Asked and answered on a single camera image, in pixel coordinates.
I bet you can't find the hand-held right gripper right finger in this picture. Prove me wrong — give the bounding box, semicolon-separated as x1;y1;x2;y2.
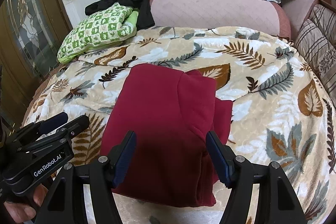
205;131;308;224

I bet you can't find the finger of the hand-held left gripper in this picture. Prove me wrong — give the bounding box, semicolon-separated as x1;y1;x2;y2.
14;112;69;141
18;115;90;154

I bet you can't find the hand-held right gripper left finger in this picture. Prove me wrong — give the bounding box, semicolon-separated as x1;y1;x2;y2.
37;131;137;224

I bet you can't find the red garment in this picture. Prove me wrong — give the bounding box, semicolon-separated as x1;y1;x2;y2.
99;63;234;208

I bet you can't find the person's left hand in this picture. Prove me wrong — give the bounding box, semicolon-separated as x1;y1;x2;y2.
3;183;49;223

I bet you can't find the leaf print blanket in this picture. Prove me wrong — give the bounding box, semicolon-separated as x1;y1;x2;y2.
22;26;336;224

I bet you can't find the wooden door with glass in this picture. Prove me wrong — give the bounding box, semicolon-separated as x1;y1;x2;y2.
0;0;74;135

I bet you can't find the green checked pillow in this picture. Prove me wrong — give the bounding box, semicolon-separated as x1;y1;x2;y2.
57;2;139;64

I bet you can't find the black cloth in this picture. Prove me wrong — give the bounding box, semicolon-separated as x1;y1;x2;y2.
84;0;156;29

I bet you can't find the pink bolster pillow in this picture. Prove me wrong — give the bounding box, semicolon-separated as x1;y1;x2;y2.
149;0;332;41

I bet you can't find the striped brown cushion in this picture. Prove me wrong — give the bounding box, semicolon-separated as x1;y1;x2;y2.
309;4;336;39
295;19;336;94

